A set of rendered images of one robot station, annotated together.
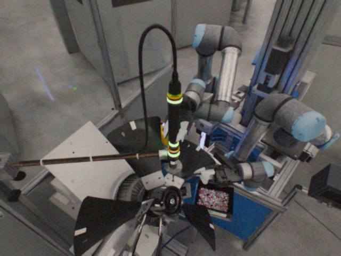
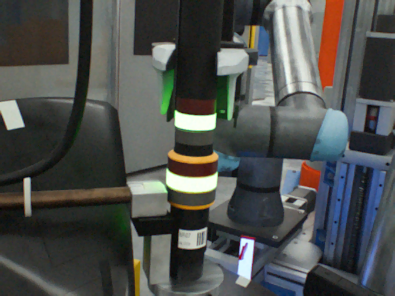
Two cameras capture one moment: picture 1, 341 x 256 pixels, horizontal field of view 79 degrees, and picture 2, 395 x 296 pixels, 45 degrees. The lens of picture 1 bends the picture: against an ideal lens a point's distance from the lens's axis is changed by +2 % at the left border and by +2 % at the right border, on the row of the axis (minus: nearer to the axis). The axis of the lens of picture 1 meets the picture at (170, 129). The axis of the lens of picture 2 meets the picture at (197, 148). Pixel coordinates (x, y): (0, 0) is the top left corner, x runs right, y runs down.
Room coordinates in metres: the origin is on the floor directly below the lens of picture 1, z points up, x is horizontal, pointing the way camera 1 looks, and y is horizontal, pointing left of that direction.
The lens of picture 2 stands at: (0.09, 0.08, 1.54)
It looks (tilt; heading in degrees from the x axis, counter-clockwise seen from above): 15 degrees down; 346
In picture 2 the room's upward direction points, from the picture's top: 4 degrees clockwise
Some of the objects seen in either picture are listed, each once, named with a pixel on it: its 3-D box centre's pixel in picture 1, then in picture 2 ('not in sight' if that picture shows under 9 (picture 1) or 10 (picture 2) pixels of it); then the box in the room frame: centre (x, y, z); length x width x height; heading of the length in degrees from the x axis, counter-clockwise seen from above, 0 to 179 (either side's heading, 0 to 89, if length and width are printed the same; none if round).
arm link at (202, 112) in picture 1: (196, 110); (227, 130); (0.73, -0.12, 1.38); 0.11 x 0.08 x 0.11; 75
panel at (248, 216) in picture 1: (205, 200); not in sight; (0.74, -0.28, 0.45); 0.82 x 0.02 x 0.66; 60
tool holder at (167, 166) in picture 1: (171, 160); (177, 236); (0.47, 0.00, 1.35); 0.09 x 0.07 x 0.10; 95
